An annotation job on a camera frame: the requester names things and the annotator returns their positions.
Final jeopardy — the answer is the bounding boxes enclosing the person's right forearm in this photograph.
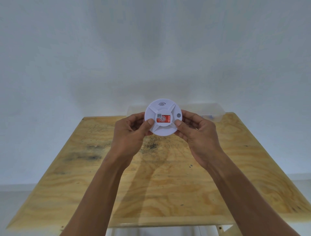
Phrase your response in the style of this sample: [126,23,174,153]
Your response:
[206,152,301,236]

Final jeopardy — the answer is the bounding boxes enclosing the person's left hand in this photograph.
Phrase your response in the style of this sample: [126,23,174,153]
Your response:
[107,112,155,170]

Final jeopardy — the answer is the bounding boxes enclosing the white round smoke detector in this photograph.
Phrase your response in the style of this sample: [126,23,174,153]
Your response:
[144,98,183,136]

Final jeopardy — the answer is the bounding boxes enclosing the person's right hand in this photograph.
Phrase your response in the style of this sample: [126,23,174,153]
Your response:
[174,110,225,171]

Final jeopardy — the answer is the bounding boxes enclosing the person's left forearm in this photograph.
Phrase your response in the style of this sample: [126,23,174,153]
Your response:
[61,157,134,236]

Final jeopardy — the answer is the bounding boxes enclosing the clear plastic box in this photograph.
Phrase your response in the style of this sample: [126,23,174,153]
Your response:
[181,103,226,122]
[127,105,149,116]

